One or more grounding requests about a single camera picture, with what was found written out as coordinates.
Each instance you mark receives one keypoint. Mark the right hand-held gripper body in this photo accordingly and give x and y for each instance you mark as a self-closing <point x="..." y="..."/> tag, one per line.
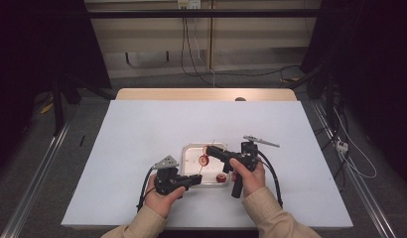
<point x="247" y="155"/>

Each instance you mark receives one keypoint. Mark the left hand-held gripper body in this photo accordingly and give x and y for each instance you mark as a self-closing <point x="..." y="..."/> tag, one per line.
<point x="166" y="181"/>

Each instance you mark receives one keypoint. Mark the thin bamboo skewer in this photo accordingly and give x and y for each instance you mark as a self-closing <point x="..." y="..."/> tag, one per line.
<point x="200" y="169"/>

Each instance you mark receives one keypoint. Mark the white rectangular tray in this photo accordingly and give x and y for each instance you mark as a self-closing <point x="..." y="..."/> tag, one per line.
<point x="191" y="155"/>

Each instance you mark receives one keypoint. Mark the person's left hand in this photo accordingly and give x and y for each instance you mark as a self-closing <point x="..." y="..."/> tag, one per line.
<point x="162" y="203"/>

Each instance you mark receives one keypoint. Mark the person's right hand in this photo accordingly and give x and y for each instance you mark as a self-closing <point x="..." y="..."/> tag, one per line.
<point x="252" y="180"/>

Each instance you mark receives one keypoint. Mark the wooden table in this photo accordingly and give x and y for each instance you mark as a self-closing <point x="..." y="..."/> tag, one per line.
<point x="204" y="94"/>

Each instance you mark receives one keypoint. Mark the white floor power strip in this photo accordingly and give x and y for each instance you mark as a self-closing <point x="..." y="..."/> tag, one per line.
<point x="342" y="146"/>

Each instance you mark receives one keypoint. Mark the black metal stand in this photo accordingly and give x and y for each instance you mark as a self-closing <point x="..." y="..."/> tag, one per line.
<point x="58" y="105"/>

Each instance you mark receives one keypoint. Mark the yellow floor tape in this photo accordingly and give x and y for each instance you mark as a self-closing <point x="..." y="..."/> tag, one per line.
<point x="47" y="108"/>

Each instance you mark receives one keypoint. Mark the dark curtain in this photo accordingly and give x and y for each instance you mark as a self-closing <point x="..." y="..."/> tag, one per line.
<point x="42" y="49"/>
<point x="373" y="66"/>

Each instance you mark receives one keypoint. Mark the aluminium floor rail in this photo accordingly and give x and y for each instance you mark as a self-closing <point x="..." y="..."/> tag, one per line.
<point x="36" y="185"/>
<point x="357" y="175"/>

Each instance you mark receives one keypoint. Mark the black horizontal frame bar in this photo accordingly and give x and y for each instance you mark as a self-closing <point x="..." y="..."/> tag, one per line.
<point x="204" y="13"/>

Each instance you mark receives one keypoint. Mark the white wall power socket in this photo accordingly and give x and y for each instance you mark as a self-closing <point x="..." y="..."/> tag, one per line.
<point x="189" y="4"/>

